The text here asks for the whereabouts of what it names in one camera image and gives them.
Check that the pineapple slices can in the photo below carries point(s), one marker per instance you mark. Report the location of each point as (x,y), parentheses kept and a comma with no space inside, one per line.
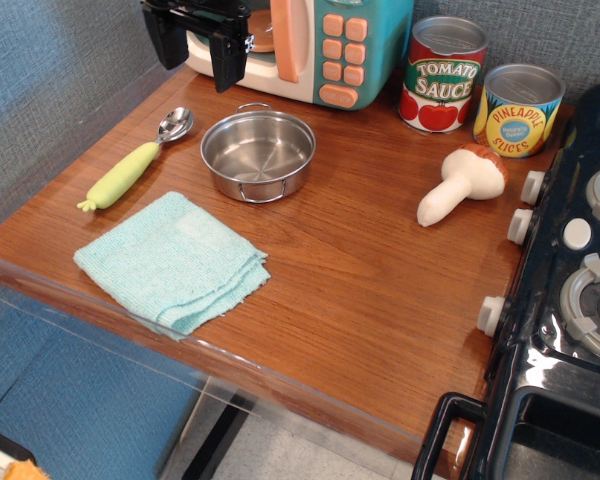
(518,106)

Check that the black toy stove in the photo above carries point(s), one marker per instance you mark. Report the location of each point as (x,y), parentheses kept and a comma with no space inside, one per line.
(540,417)

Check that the plush toy mushroom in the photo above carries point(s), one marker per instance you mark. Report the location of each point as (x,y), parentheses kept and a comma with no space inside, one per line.
(471,171)

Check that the light blue folded cloth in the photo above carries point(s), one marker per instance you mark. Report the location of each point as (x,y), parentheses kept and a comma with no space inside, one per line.
(174,265)

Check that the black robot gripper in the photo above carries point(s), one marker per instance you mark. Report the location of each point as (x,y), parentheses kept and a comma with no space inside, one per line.
(225,23)

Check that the stainless steel two-handled bowl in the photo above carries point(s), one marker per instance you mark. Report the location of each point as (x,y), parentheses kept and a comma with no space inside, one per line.
(258,155)

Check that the tomato sauce can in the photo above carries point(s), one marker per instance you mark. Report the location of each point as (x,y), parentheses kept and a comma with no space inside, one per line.
(445,58)

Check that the orange plush object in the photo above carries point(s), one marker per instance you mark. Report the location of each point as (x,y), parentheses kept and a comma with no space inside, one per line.
(24,470)

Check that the teal toy microwave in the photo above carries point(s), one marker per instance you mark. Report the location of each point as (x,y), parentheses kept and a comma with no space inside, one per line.
(337,54)

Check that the clear acrylic table guard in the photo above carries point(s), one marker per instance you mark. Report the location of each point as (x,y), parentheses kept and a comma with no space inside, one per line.
(84,403)

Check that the green-handled metal spoon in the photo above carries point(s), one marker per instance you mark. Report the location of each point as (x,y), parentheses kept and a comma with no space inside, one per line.
(123,175)

